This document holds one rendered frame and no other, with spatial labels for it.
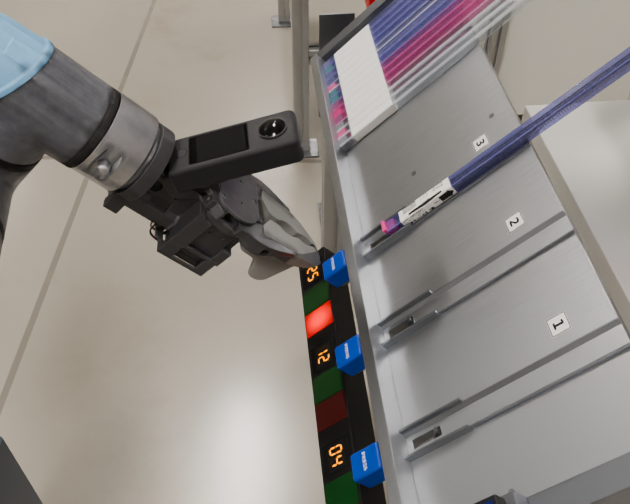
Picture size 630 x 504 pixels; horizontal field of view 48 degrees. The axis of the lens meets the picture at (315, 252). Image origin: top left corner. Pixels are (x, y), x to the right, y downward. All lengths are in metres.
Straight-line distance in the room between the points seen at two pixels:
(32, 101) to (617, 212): 0.71
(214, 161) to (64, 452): 0.97
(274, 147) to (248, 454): 0.90
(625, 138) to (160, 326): 1.01
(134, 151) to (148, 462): 0.92
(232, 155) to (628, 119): 0.71
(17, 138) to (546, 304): 0.42
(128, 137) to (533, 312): 0.34
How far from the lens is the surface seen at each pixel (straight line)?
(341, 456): 0.65
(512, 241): 0.61
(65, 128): 0.58
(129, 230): 1.84
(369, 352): 0.62
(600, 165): 1.06
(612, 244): 0.94
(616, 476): 0.49
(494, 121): 0.71
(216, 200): 0.62
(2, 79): 0.57
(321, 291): 0.76
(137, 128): 0.60
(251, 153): 0.60
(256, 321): 1.59
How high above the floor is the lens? 1.23
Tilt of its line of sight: 46 degrees down
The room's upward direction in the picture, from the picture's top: straight up
